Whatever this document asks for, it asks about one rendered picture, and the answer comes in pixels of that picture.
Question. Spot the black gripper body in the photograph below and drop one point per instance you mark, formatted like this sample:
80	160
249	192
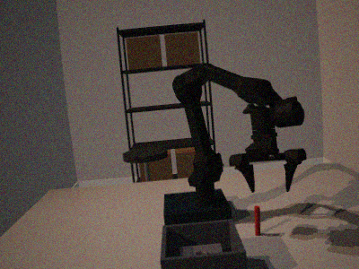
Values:
291	156

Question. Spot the red peg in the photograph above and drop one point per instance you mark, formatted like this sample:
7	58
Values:
257	220

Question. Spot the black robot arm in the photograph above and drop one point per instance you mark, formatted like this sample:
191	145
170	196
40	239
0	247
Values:
208	165

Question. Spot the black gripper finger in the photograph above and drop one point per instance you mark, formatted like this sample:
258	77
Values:
248	173
289	171

